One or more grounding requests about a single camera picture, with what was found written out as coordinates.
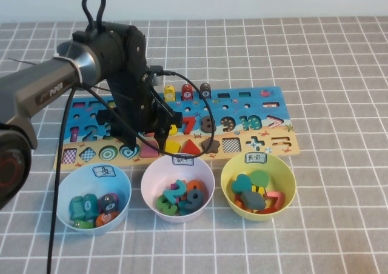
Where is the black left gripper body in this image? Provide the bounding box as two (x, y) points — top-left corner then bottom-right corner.
(96, 70), (184, 135)

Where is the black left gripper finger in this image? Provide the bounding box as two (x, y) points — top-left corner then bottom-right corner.
(110, 125), (138, 147)
(155, 128), (170, 149)

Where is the pink wooden trapezoid block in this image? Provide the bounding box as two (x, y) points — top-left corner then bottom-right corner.
(139, 139), (160, 158)

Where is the paper label on pink bowl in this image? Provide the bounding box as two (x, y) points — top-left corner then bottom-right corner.
(172, 155), (195, 167)

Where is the light pink plastic bowl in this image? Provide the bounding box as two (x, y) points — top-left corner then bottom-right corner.
(141, 156), (216, 224)

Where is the paper label on blue bowl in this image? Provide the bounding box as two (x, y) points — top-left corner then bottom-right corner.
(92, 164), (116, 178)

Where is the light blue plastic bowl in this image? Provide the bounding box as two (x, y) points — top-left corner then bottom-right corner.
(53, 164), (132, 236)

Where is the colourful wooden puzzle board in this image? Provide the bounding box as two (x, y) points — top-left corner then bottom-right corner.
(53, 86), (301, 172)

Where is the paper label on yellow bowl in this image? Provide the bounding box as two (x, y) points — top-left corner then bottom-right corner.
(244, 152), (267, 165)

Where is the yellow-green plastic bowl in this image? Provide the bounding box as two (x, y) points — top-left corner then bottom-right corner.
(220, 152), (297, 222)

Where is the yellow wooden pentagon block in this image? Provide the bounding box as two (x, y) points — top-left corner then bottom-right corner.
(161, 139), (181, 156)

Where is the red wooden number seven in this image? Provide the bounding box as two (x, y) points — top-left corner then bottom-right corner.
(181, 116), (197, 135)

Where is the red wooden triangle block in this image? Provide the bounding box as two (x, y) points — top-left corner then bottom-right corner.
(180, 139), (202, 155)

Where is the yellow fish peg six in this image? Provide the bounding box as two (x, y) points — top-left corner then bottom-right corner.
(163, 85), (176, 102)

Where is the brown wooden number eight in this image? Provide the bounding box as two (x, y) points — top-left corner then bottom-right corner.
(201, 115), (217, 133)

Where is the brown wooden star block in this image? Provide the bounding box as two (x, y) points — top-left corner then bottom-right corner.
(201, 136), (221, 154)

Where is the orange wooden number zero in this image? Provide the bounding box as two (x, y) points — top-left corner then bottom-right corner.
(185, 179), (203, 196)

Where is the teal wooden number two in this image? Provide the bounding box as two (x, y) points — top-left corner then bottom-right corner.
(162, 179), (186, 204)

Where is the brown fish peg eight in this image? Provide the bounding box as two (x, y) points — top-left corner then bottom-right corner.
(199, 82), (212, 100)

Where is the dark grey wooden fish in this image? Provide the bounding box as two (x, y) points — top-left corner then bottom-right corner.
(98, 194), (118, 214)

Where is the green wooden number three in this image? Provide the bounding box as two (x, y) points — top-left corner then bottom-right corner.
(156, 195), (178, 216)

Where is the dark teal wooden number nine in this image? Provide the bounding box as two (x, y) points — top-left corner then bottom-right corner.
(177, 189), (204, 213)

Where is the teal wooden fish number four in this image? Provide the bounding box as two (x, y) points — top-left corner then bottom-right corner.
(82, 193), (99, 221)

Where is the orange wooden fish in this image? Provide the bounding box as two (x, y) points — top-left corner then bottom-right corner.
(95, 210), (120, 228)

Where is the teal striped wooden fish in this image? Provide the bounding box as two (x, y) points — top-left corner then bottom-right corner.
(69, 196), (85, 222)

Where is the teal wooden heart block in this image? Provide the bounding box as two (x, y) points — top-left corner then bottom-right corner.
(231, 173), (253, 195)

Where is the green wooden fish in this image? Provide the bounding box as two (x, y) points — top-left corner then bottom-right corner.
(72, 219), (93, 230)

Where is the green wooden circle block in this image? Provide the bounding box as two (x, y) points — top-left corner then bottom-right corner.
(249, 170), (270, 190)

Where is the dark grey wooden diamond block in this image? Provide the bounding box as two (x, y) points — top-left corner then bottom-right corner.
(240, 190), (267, 211)

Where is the pink wooden greater-than sign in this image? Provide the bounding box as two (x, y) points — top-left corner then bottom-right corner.
(263, 191), (286, 210)

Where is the grey checked tablecloth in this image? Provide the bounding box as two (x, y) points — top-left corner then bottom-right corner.
(0, 16), (388, 274)

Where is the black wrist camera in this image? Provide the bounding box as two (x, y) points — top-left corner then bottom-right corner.
(144, 64), (164, 87)

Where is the black camera cable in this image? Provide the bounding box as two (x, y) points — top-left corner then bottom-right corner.
(47, 69), (216, 274)

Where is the black looped wrist cable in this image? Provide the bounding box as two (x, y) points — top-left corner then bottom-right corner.
(82, 0), (107, 31)

